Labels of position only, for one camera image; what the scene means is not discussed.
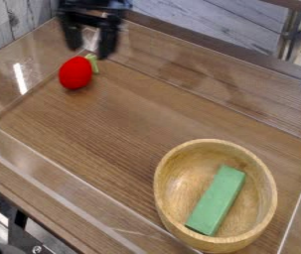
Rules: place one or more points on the wooden bowl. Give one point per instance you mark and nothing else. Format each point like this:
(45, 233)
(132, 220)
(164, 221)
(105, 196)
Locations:
(182, 178)

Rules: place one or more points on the metal stand in background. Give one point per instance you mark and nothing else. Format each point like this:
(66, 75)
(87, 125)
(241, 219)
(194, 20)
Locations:
(291, 35)

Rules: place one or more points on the clear acrylic tray walls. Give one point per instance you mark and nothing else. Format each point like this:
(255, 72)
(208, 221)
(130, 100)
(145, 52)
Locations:
(79, 150)

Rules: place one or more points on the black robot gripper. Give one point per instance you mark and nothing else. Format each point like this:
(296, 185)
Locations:
(97, 13)

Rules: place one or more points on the red plush fruit green stem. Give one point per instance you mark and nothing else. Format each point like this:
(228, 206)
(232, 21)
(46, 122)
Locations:
(77, 71)

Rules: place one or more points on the green rectangular block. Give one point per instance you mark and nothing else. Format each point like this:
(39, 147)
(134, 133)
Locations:
(216, 201)

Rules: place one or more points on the black table leg bracket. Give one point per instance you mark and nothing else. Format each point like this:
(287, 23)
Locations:
(20, 238)

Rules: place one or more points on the clear acrylic corner bracket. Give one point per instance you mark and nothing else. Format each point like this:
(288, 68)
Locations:
(90, 39)

